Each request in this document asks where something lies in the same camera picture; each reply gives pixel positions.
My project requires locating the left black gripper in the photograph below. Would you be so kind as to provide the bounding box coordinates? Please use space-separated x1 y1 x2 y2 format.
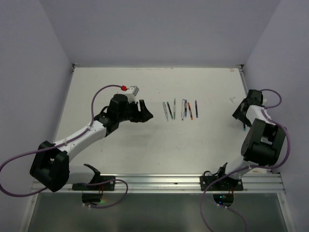
117 99 153 122

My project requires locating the clear slim pen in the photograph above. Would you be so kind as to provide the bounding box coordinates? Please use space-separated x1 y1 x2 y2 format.
162 102 169 121

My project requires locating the green barrel pen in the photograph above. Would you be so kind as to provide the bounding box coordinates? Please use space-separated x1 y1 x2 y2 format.
167 101 174 120

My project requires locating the clear grey pen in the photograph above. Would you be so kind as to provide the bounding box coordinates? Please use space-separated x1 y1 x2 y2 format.
173 98 176 120

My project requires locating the purple pen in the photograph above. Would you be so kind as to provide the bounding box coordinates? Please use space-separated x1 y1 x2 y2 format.
195 100 198 118

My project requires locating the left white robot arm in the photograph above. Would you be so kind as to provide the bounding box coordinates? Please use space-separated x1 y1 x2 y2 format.
29 94 154 192

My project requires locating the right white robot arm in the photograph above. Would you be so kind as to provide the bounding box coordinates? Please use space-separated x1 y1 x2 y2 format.
215 89 286 190

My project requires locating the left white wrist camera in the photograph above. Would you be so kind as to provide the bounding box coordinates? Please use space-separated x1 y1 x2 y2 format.
124 86 139 103

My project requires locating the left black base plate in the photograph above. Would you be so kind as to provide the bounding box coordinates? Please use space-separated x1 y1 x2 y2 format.
72 175 115 191

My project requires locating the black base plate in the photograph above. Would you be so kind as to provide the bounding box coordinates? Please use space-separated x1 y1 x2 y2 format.
72 175 115 191
199 175 244 191

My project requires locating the aluminium front rail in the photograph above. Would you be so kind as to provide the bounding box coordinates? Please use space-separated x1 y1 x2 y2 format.
30 172 285 194

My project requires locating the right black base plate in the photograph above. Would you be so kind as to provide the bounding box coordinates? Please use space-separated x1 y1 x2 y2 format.
199 175 244 191

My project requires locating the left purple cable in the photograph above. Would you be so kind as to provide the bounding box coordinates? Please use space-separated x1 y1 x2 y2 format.
0 84 128 209

